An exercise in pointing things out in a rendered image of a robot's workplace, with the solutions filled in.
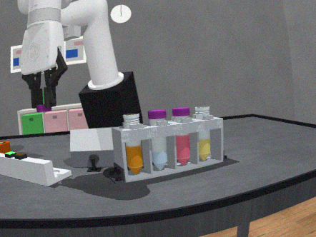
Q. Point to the clear threaded tube neck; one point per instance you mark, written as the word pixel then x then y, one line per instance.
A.
pixel 202 110

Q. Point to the black table edge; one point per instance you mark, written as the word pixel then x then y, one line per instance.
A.
pixel 155 215

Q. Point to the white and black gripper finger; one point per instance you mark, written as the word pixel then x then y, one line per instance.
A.
pixel 34 86
pixel 52 81

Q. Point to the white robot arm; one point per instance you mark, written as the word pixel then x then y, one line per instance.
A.
pixel 97 39

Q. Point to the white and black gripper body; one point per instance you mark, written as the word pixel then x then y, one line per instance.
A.
pixel 39 48

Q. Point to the orange digital multimeter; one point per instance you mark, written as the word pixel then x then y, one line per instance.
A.
pixel 5 147

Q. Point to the white button panel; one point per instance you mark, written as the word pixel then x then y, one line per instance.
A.
pixel 92 146

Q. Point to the white threaded tube neck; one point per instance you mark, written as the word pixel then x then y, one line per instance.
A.
pixel 131 118

